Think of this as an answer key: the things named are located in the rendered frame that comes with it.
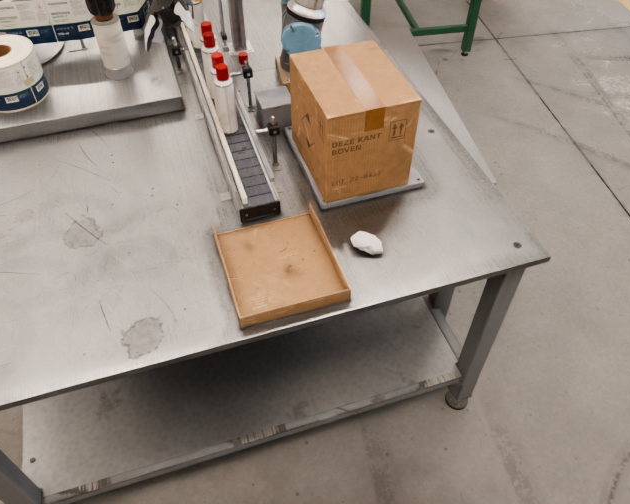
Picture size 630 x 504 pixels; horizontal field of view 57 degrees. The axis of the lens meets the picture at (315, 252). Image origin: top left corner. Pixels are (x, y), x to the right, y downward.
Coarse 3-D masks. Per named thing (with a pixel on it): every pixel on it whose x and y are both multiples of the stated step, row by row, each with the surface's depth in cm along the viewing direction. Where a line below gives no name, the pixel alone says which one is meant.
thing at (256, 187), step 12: (192, 60) 194; (204, 72) 189; (204, 96) 186; (240, 120) 171; (240, 132) 167; (228, 144) 164; (240, 144) 164; (240, 156) 160; (252, 156) 160; (240, 168) 157; (252, 168) 157; (252, 180) 153; (264, 180) 153; (252, 192) 150; (264, 192) 150; (252, 204) 147; (264, 204) 148
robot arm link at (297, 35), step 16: (304, 0) 161; (320, 0) 162; (288, 16) 165; (304, 16) 162; (320, 16) 164; (288, 32) 164; (304, 32) 164; (320, 32) 168; (288, 48) 168; (304, 48) 168
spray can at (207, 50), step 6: (204, 36) 164; (210, 36) 163; (204, 42) 165; (210, 42) 165; (204, 48) 166; (210, 48) 166; (216, 48) 167; (204, 54) 167; (210, 54) 166; (204, 60) 169; (210, 60) 168; (204, 66) 171; (210, 66) 169; (210, 78) 172; (210, 84) 174; (210, 90) 176; (210, 96) 178
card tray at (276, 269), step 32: (288, 224) 149; (320, 224) 144; (224, 256) 142; (256, 256) 142; (288, 256) 142; (320, 256) 142; (256, 288) 135; (288, 288) 135; (320, 288) 135; (256, 320) 128
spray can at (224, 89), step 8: (224, 64) 153; (216, 72) 153; (224, 72) 153; (216, 80) 155; (224, 80) 154; (232, 80) 156; (216, 88) 156; (224, 88) 155; (232, 88) 157; (216, 96) 158; (224, 96) 157; (232, 96) 158; (224, 104) 159; (232, 104) 160; (224, 112) 161; (232, 112) 162; (224, 120) 163; (232, 120) 163; (224, 128) 165; (232, 128) 165
